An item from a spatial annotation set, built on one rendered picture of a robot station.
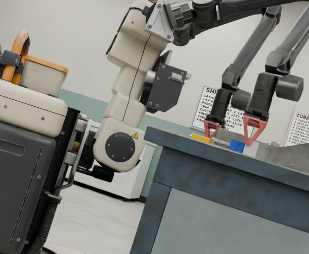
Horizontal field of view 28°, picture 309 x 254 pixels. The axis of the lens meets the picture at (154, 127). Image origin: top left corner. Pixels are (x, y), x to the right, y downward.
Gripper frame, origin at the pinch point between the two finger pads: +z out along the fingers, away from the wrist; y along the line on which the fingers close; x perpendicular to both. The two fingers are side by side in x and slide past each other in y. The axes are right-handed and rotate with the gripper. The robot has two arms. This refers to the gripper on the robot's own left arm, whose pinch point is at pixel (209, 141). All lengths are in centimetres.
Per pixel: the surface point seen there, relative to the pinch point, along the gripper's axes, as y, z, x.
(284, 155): -20.5, -1.5, -27.7
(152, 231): -80, 29, -4
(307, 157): -20.8, -2.9, -35.2
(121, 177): 618, 50, 188
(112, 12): 699, -188, 303
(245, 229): -81, 22, -25
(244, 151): -57, 3, -18
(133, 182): 619, 51, 169
